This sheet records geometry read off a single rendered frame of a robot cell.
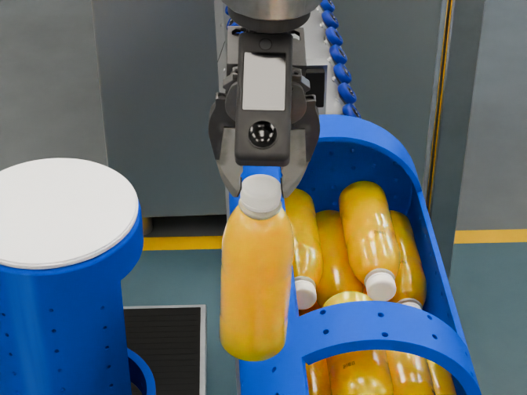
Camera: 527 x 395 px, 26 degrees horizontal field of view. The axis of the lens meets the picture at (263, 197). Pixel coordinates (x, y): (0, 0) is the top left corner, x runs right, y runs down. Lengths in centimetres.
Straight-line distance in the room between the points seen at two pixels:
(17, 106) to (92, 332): 233
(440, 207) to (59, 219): 96
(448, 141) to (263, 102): 143
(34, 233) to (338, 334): 63
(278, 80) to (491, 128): 299
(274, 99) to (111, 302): 88
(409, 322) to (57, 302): 63
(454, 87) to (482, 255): 116
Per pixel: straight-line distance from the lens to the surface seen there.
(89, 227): 176
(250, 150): 94
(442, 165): 239
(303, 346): 129
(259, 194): 107
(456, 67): 227
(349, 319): 130
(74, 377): 186
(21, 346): 183
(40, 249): 173
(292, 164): 106
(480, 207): 356
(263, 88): 96
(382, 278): 151
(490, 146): 384
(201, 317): 290
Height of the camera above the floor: 211
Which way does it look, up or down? 37 degrees down
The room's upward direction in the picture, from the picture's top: straight up
